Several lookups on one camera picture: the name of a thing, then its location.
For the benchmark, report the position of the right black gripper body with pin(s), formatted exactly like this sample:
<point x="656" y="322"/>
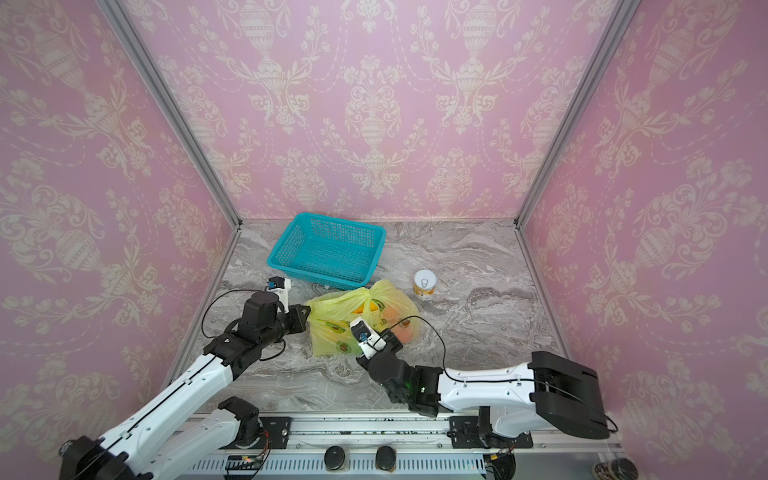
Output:
<point x="388" y="342"/>

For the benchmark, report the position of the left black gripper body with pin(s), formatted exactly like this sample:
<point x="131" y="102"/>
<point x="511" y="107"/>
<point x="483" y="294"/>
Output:
<point x="285" y="324"/>

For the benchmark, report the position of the teal plastic basket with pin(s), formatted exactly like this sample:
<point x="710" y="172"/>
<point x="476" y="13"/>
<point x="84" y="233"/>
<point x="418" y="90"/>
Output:
<point x="329" y="251"/>

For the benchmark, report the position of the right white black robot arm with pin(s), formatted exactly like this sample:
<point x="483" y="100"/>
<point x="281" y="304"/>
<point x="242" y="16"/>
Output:
<point x="549" y="390"/>

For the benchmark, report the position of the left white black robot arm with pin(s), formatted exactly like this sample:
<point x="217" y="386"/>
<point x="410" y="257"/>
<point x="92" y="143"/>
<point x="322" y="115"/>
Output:
<point x="150" y="444"/>

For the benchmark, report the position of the right black round knob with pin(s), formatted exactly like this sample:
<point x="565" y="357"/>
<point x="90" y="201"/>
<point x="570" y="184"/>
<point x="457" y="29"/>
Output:
<point x="386" y="458"/>

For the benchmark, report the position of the black round knob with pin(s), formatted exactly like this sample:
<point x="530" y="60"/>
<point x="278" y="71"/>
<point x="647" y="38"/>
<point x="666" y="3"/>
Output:
<point x="335" y="458"/>
<point x="386" y="458"/>

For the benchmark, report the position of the left black round knob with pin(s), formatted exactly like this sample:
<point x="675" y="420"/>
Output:
<point x="335" y="458"/>

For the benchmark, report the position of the white yellow tin can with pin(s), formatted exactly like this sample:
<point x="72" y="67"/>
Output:
<point x="425" y="283"/>

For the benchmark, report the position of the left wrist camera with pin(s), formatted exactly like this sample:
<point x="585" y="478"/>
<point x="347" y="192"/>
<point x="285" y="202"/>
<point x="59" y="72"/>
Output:
<point x="281" y="287"/>

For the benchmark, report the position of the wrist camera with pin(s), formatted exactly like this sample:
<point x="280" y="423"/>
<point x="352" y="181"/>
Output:
<point x="368" y="339"/>
<point x="281" y="287"/>

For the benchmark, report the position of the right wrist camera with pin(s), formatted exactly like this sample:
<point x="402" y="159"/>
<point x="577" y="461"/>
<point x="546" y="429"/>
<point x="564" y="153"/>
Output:
<point x="368" y="339"/>

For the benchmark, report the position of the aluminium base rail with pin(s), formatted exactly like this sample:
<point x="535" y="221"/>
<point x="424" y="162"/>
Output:
<point x="450" y="446"/>

